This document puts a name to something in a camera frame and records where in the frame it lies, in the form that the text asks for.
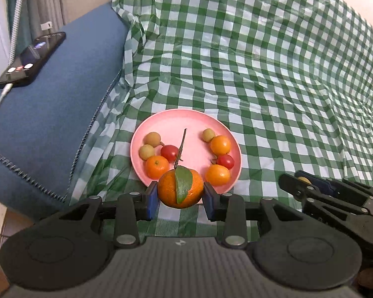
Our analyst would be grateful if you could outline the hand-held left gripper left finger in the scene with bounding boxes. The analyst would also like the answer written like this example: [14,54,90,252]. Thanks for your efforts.
[54,182,158,249]

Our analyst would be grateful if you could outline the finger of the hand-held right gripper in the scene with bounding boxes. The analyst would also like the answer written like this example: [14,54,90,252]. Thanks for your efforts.
[279,174,369,224]
[295,170,373,207]

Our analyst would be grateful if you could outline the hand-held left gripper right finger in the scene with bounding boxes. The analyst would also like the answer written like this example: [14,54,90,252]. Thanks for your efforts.
[203,182,303,249]

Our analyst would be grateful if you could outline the mandarin with leaf and twig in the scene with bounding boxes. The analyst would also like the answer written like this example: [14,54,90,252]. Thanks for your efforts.
[157,128,204,209]

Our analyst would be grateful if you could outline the small orange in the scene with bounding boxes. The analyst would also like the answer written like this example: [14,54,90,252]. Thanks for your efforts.
[210,135,232,156]
[144,155,170,180]
[205,164,231,186]

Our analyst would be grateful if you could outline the pink plate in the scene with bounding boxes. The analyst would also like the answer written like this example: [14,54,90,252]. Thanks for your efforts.
[130,109,242,205]

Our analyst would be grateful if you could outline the red cherry tomato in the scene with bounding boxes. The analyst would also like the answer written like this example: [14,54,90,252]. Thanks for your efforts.
[217,153,235,169]
[160,145,180,163]

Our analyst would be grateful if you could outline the green checked tablecloth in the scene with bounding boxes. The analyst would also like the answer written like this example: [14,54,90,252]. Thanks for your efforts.
[67,0,373,246]

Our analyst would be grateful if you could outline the blue cushion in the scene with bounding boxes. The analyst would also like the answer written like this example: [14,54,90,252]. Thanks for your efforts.
[0,2,131,221]

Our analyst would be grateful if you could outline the black smartphone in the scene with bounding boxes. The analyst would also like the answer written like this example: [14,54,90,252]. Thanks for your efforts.
[0,32,66,88]

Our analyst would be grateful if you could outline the braided charging cable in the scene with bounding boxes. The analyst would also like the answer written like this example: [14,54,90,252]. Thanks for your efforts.
[8,0,28,69]

